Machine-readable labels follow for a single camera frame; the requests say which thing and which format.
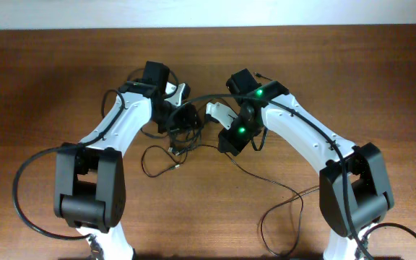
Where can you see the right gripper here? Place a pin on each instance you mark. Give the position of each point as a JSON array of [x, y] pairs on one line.
[[233, 144]]

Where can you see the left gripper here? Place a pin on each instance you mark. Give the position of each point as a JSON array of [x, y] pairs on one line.
[[162, 128]]

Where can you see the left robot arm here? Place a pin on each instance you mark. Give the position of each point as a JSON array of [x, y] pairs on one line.
[[90, 192]]

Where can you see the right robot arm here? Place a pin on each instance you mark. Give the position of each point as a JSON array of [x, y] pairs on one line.
[[354, 189]]

